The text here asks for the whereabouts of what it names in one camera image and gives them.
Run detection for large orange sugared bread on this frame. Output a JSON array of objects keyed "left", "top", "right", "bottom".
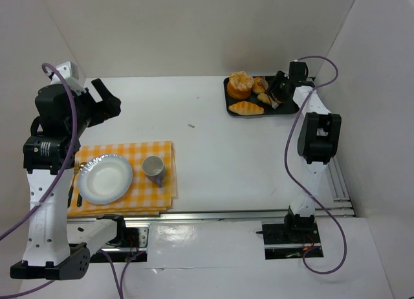
[{"left": 226, "top": 71, "right": 254, "bottom": 100}]

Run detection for glazed donut bread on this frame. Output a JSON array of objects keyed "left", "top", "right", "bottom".
[{"left": 252, "top": 77, "right": 266, "bottom": 94}]

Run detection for white plate with blue rim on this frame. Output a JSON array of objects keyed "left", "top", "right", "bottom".
[{"left": 77, "top": 154, "right": 133, "bottom": 205}]

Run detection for purple mug white inside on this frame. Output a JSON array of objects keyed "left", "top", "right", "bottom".
[{"left": 141, "top": 155, "right": 166, "bottom": 188}]

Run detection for black baking tray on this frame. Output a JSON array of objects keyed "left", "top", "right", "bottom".
[{"left": 223, "top": 77, "right": 299, "bottom": 117}]

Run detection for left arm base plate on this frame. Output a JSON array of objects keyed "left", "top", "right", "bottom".
[{"left": 101, "top": 226, "right": 149, "bottom": 263}]

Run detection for aluminium rail frame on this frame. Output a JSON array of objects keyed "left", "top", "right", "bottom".
[{"left": 66, "top": 76, "right": 356, "bottom": 225}]

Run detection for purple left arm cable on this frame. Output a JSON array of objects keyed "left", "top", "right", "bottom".
[{"left": 0, "top": 62, "right": 146, "bottom": 299}]

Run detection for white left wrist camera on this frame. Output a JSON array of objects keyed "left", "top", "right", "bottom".
[{"left": 56, "top": 61, "right": 85, "bottom": 95}]

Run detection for oval brown bread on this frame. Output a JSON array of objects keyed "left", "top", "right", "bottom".
[{"left": 257, "top": 93, "right": 272, "bottom": 105}]

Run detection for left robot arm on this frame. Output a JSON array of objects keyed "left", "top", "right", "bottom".
[{"left": 10, "top": 79, "right": 125, "bottom": 280}]

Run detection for yellow white checkered cloth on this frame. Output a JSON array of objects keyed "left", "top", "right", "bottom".
[{"left": 67, "top": 141, "right": 177, "bottom": 217}]

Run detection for striped croissant bread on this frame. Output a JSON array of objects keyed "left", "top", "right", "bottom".
[{"left": 228, "top": 101, "right": 265, "bottom": 116}]

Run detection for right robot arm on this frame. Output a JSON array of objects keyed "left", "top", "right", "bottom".
[{"left": 262, "top": 59, "right": 342, "bottom": 245}]

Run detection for metal tongs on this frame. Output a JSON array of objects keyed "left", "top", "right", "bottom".
[{"left": 261, "top": 76, "right": 279, "bottom": 109}]

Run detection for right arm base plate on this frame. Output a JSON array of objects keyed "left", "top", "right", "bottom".
[{"left": 256, "top": 223, "right": 323, "bottom": 260}]

